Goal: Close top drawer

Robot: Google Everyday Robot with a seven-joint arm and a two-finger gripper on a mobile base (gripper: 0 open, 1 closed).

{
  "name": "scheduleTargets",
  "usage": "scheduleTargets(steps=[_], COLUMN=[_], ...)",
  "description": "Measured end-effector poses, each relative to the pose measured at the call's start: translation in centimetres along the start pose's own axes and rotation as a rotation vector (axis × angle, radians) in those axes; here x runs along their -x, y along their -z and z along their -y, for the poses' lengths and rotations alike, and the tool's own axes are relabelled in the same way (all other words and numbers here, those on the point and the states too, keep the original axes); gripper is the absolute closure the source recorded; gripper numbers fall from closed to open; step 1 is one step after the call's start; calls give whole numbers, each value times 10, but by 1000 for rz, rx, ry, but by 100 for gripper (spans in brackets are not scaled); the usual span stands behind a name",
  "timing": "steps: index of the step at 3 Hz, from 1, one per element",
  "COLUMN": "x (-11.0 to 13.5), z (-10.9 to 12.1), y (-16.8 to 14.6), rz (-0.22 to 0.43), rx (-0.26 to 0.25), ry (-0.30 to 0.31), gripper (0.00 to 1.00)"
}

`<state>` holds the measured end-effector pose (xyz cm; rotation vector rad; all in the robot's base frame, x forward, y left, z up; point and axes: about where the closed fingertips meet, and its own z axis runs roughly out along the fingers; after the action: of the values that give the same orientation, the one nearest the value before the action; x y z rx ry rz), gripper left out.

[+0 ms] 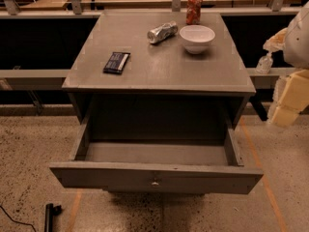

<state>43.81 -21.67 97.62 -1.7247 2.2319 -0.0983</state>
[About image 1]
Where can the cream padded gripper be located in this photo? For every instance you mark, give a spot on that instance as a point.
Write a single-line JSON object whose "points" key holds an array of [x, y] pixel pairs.
{"points": [[297, 41]]}

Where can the grey top drawer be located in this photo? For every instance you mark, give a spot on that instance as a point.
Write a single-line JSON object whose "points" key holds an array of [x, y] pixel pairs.
{"points": [[193, 156]]}

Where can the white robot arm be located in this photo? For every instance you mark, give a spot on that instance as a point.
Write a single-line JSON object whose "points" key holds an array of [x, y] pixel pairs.
{"points": [[293, 40]]}

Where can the yellow foam blocks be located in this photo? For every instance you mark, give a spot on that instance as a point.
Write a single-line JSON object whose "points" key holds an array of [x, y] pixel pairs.
{"points": [[290, 98]]}

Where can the white ceramic bowl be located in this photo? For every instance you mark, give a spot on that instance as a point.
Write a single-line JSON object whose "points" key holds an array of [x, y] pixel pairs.
{"points": [[196, 38]]}

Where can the red soda can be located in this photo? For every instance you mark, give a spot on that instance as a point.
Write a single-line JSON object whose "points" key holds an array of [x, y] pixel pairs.
{"points": [[193, 12]]}

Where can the silver crushed can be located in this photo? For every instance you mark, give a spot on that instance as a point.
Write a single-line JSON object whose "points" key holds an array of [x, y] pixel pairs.
{"points": [[162, 32]]}

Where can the grey wooden cabinet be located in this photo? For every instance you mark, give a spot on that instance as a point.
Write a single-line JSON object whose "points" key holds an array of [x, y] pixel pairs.
{"points": [[161, 82]]}

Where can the black floor post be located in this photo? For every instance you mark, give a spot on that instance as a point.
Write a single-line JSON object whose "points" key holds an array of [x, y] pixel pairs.
{"points": [[51, 211]]}

